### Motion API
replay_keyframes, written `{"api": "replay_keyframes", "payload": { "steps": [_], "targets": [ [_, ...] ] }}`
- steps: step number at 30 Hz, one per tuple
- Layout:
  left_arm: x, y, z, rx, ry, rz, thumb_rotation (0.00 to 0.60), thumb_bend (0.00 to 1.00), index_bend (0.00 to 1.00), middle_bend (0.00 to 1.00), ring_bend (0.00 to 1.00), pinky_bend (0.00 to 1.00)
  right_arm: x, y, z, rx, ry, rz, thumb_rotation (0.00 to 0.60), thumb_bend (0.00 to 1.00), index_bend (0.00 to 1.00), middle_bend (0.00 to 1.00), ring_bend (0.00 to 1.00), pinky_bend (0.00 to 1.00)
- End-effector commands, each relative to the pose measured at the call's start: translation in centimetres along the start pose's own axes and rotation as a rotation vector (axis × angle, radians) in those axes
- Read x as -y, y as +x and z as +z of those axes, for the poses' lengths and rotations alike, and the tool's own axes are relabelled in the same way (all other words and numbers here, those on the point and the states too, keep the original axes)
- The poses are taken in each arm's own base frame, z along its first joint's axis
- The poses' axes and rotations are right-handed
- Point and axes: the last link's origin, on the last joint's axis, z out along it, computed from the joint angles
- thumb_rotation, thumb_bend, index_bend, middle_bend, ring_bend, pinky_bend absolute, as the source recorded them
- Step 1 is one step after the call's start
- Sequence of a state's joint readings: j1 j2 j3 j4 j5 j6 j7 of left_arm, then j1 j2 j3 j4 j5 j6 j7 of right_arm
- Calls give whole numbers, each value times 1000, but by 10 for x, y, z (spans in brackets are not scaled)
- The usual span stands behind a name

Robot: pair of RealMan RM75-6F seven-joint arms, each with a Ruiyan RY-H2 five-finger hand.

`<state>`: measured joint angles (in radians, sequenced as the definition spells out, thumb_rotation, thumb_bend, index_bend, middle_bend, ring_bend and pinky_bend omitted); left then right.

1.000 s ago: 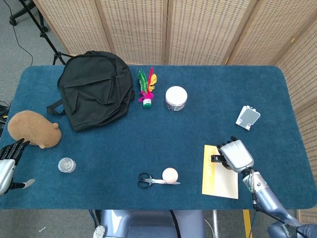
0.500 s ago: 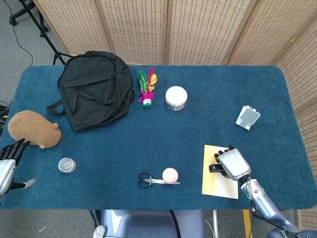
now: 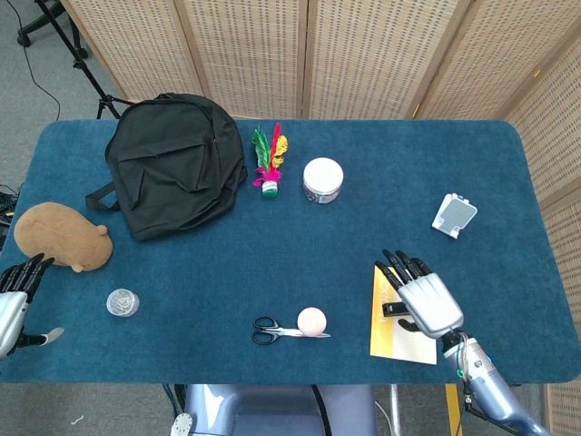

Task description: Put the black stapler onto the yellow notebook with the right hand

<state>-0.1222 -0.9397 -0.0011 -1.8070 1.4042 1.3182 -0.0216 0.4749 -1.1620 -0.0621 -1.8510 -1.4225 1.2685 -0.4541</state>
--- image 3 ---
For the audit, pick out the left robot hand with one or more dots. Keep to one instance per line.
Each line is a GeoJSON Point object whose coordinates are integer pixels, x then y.
{"type": "Point", "coordinates": [16, 300]}

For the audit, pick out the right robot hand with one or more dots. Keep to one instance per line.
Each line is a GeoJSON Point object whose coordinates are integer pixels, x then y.
{"type": "Point", "coordinates": [424, 300]}

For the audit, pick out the black stapler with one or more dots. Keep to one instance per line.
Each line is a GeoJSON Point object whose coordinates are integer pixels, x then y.
{"type": "Point", "coordinates": [392, 310]}

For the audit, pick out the yellow white booklet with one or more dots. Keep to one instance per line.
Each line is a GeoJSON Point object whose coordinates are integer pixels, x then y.
{"type": "Point", "coordinates": [399, 345]}

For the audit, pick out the brown plush capybara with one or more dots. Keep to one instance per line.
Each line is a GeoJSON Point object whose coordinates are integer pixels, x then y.
{"type": "Point", "coordinates": [61, 236]}

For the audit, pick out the small clear round container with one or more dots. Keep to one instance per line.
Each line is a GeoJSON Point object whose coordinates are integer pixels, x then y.
{"type": "Point", "coordinates": [122, 303]}

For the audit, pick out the pink ball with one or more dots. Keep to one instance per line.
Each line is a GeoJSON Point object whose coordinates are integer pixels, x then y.
{"type": "Point", "coordinates": [312, 322]}

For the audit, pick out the blue table mat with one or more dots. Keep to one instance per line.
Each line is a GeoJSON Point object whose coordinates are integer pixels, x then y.
{"type": "Point", "coordinates": [290, 227]}

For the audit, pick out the white lidded round jar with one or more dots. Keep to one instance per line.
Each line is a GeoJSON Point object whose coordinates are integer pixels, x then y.
{"type": "Point", "coordinates": [322, 180]}

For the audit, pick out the blue grey robot torso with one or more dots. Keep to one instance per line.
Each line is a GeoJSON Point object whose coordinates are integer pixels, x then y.
{"type": "Point", "coordinates": [272, 411]}

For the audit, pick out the colourful feather shuttlecock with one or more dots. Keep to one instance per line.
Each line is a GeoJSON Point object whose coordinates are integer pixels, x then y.
{"type": "Point", "coordinates": [271, 163]}

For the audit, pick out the black backpack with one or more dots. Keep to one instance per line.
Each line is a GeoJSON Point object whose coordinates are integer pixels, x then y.
{"type": "Point", "coordinates": [174, 165]}

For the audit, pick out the woven folding screen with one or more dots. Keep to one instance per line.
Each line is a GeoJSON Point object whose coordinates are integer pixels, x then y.
{"type": "Point", "coordinates": [363, 54]}

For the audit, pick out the black tripod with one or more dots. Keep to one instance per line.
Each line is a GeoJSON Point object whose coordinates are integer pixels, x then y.
{"type": "Point", "coordinates": [79, 54]}

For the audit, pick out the black office chair base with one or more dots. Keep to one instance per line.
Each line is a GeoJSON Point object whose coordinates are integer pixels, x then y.
{"type": "Point", "coordinates": [50, 22]}

